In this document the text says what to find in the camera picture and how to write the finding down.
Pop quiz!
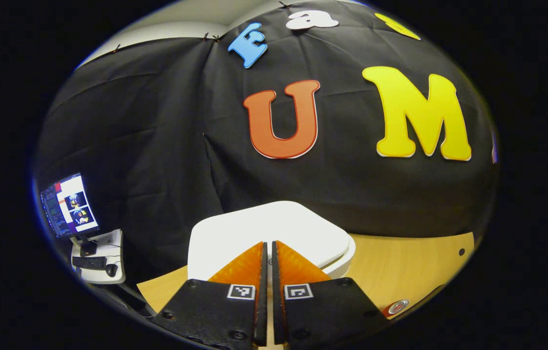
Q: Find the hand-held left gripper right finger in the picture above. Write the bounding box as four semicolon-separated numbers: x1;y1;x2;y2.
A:
272;240;391;347

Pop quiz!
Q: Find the white desktop garbage bin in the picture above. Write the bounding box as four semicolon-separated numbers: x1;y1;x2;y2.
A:
187;201;356;281

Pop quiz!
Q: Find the computer monitor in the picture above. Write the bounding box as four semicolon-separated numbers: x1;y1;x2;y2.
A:
40;173;100;257

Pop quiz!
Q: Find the red pop can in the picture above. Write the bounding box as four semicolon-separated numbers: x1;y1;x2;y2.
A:
382;299;409;319

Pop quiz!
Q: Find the black backdrop cloth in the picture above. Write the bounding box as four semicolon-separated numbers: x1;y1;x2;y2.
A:
33;0;500;287

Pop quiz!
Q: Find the row of black cloth clips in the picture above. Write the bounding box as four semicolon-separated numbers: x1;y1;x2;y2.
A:
112;1;290;52

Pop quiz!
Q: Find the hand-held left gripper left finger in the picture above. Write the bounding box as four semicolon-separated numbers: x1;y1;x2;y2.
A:
151;242;268;350

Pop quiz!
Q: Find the white side table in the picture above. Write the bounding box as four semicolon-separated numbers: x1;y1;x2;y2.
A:
71;229;126;285

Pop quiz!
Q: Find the black keyboard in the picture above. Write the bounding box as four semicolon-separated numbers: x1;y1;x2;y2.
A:
72;256;108;269

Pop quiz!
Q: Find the wooden desktop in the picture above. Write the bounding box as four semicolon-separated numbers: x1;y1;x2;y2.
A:
137;232;475;350

